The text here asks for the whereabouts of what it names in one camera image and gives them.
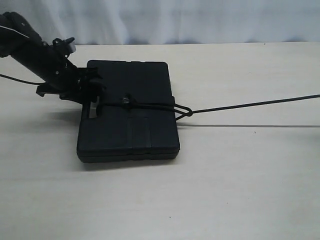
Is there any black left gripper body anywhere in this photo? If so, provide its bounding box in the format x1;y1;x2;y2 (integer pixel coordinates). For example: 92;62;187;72
36;60;88;103

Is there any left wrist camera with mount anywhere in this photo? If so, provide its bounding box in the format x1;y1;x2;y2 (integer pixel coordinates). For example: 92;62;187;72
52;37;76;58

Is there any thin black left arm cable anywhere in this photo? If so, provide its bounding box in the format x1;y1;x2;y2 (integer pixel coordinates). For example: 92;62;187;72
0;73;46;85

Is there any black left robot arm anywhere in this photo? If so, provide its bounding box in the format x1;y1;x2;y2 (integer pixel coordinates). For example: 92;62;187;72
0;11;104;104

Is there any black plastic carrying case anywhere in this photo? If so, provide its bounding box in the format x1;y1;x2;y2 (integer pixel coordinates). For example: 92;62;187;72
76;60;180;163

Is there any black cord with knot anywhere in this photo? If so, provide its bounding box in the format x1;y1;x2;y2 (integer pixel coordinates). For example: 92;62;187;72
97;93;320;121

